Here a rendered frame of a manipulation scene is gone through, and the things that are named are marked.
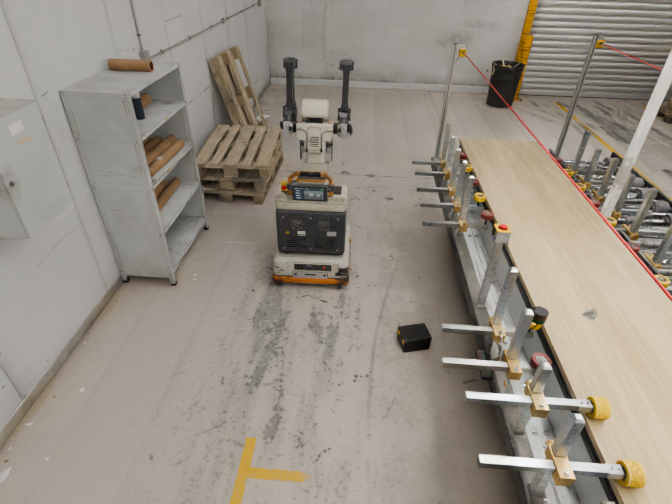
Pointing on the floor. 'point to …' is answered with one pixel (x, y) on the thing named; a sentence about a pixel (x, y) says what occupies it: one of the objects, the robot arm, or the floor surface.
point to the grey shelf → (87, 116)
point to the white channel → (639, 137)
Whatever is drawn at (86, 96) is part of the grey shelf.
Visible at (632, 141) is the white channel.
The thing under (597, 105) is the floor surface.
